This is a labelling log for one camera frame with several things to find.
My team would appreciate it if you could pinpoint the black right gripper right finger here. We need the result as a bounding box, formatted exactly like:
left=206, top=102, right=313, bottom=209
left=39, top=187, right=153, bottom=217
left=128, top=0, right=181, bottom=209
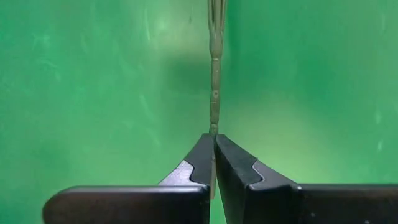
left=215, top=133, right=398, bottom=224

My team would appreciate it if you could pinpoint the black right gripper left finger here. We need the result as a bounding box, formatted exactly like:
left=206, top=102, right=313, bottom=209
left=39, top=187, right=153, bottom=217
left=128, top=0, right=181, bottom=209
left=42, top=133, right=217, bottom=224

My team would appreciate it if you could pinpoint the red artificial flower bunch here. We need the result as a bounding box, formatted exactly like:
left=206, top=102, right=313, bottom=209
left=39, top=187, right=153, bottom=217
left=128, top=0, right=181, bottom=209
left=207, top=0, right=228, bottom=200

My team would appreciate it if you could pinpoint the green table mat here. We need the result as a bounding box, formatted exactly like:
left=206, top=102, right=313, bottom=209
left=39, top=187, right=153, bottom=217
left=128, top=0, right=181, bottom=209
left=0, top=0, right=398, bottom=224

